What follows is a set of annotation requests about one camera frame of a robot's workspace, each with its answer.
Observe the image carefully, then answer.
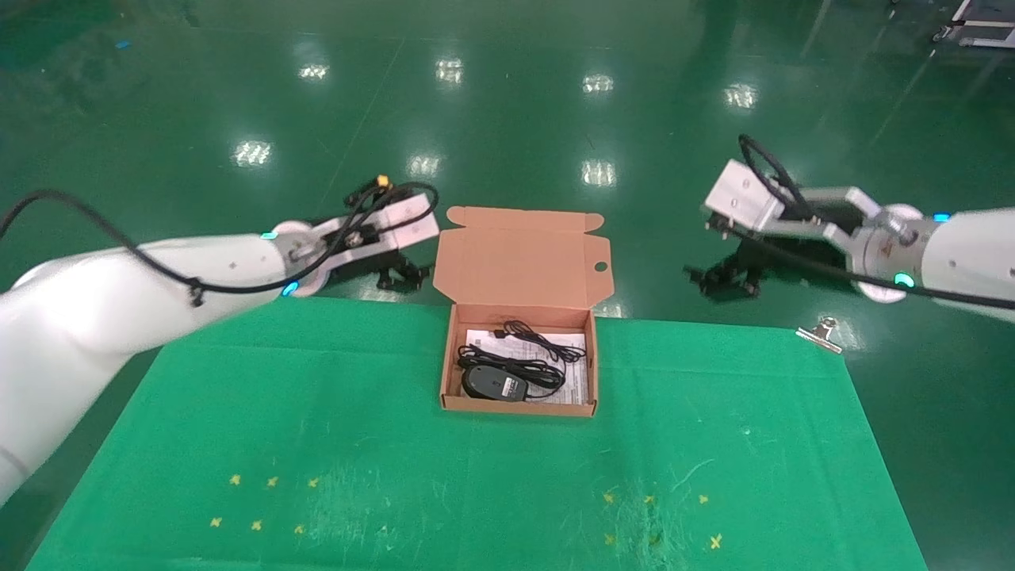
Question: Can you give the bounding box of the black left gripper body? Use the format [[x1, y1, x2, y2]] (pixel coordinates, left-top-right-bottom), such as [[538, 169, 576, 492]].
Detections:
[[321, 250, 405, 286]]

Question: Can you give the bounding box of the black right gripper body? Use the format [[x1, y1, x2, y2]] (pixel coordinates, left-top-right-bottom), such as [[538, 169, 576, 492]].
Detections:
[[733, 242, 861, 278]]

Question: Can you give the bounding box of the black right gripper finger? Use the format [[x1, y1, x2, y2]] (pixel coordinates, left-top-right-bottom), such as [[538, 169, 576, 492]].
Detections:
[[702, 276, 766, 298], [686, 258, 746, 285]]

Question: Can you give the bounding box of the black wired computer mouse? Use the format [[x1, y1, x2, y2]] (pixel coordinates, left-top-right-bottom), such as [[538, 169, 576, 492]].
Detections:
[[462, 320, 592, 402]]

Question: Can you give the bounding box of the open brown cardboard box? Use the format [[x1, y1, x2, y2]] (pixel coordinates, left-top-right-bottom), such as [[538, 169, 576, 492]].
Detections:
[[431, 206, 614, 418]]

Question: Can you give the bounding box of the silver metal cloth clip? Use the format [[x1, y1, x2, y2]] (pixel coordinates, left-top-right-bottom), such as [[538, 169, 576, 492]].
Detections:
[[795, 316, 843, 354]]

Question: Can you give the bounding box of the white printed paper sheet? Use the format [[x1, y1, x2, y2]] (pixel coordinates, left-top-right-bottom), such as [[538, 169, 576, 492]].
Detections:
[[458, 329, 589, 405]]

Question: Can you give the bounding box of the green table cloth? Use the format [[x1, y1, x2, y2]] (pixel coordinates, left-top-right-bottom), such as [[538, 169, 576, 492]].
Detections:
[[24, 297, 929, 571]]

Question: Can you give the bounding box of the white wheeled cart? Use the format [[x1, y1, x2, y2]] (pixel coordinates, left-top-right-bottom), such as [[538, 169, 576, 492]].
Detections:
[[932, 0, 1015, 50]]

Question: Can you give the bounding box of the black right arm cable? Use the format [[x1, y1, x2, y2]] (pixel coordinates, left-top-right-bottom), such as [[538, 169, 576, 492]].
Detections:
[[706, 133, 1015, 310]]

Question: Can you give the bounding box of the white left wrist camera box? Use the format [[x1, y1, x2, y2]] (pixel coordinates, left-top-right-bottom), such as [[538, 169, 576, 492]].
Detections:
[[317, 194, 441, 263]]

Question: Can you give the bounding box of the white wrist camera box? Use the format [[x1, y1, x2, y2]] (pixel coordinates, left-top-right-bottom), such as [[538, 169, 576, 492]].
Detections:
[[702, 159, 881, 240], [317, 194, 441, 263]]

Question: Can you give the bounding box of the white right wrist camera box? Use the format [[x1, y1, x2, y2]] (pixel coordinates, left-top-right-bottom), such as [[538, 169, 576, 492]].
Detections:
[[702, 159, 881, 240]]

